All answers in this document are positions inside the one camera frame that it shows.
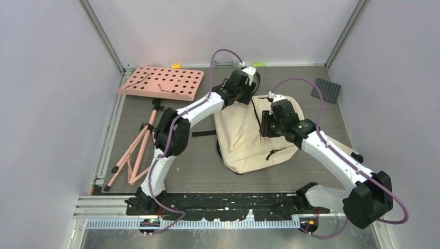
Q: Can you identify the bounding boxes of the cream canvas backpack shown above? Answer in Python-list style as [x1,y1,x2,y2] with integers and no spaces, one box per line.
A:
[191,94,364,175]

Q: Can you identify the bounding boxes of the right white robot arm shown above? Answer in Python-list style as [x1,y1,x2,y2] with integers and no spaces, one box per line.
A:
[260,93,394,229]

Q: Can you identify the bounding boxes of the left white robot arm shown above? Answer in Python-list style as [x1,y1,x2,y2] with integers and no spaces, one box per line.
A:
[136,66,259,215]

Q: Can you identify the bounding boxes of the green tape tag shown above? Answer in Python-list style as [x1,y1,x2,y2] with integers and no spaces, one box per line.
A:
[251,63,266,67]

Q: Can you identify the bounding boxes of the pink perforated stand board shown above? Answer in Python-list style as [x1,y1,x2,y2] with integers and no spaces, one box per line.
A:
[117,65,204,102]

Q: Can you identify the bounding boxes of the dark grey studded baseplate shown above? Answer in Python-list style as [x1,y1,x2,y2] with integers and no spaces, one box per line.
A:
[315,78,342,104]

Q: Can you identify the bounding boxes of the pink tripod stand legs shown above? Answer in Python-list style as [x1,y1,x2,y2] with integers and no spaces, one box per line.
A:
[102,99,164,192]

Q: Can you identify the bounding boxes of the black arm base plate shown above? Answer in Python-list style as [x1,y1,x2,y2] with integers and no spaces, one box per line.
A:
[125,192,330,222]

